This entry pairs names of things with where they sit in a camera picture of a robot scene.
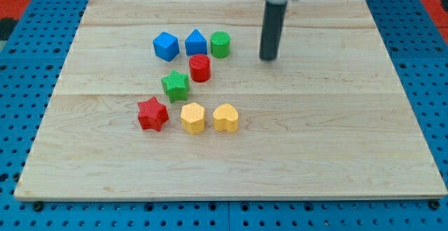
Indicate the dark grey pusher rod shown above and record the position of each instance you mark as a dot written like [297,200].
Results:
[273,20]

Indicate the green cylinder block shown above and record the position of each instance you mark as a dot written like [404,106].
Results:
[220,44]

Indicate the blue triangle block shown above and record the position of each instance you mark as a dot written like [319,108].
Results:
[195,44]

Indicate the red cylinder block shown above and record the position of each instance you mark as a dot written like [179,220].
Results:
[200,68]

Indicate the blue cube block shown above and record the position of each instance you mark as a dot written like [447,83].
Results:
[166,46]

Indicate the yellow heart block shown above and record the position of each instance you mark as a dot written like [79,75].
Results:
[226,118]

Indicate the wooden board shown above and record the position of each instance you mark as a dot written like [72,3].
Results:
[327,120]

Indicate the green star block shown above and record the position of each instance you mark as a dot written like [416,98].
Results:
[176,86]

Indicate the yellow hexagon block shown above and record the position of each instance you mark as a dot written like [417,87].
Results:
[193,118]

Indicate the red star block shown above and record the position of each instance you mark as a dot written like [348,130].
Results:
[152,114]

